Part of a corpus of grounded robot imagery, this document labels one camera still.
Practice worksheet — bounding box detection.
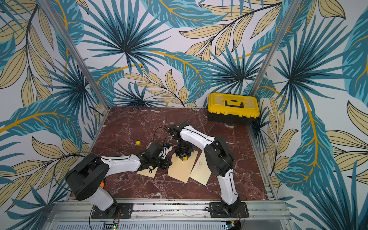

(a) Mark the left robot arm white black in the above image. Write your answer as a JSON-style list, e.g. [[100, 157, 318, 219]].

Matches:
[[65, 142, 172, 218]]

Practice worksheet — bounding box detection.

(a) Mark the aluminium corner post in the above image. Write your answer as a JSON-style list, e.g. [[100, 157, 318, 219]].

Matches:
[[38, 0, 110, 110], [248, 0, 301, 97]]

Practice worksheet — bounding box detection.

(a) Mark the manila envelope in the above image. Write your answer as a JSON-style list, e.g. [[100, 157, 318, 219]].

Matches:
[[137, 143, 157, 178], [168, 151, 198, 183], [189, 152, 211, 186]]

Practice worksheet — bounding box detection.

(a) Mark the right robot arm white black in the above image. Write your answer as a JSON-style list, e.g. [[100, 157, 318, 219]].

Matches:
[[168, 123, 249, 219]]

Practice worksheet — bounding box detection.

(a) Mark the right aluminium corner post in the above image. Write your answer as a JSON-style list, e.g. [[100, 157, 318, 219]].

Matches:
[[248, 0, 301, 97]]

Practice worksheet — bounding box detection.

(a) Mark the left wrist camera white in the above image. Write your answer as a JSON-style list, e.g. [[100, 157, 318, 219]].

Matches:
[[161, 145, 173, 159]]

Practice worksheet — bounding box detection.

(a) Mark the left aluminium corner post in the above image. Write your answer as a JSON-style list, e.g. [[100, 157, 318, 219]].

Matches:
[[38, 0, 110, 110]]

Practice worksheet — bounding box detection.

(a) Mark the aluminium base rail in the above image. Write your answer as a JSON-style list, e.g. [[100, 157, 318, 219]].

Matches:
[[43, 199, 297, 230]]

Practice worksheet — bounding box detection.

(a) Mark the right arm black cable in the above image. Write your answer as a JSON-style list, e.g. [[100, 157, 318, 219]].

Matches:
[[189, 127, 239, 179]]

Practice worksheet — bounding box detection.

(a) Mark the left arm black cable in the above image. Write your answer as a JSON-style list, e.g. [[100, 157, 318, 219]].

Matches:
[[152, 126, 170, 144]]

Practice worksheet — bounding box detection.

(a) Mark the yellow black toolbox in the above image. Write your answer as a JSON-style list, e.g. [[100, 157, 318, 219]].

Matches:
[[208, 93, 260, 126]]

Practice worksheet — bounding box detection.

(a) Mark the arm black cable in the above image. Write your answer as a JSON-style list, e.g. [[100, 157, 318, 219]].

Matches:
[[189, 127, 239, 179], [152, 126, 170, 144]]

